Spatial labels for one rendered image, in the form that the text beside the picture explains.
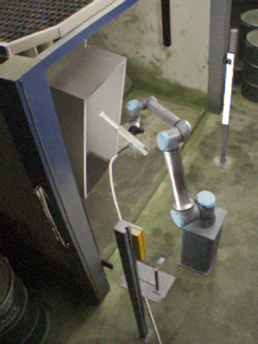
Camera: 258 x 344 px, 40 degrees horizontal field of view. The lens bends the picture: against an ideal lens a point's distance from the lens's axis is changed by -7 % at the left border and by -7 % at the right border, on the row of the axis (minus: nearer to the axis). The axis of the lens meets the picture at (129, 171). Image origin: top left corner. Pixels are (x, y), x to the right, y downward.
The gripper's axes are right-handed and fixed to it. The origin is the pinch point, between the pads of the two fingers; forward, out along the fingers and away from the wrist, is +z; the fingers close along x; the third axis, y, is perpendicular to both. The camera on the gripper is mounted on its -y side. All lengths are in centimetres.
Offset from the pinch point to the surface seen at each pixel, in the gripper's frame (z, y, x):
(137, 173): -74, 77, -83
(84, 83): -13, -5, 57
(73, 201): 69, 9, 33
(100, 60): -43, -11, 54
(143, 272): 85, 12, -36
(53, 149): 70, -17, 69
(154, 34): -220, 5, -18
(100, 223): -7, 101, -64
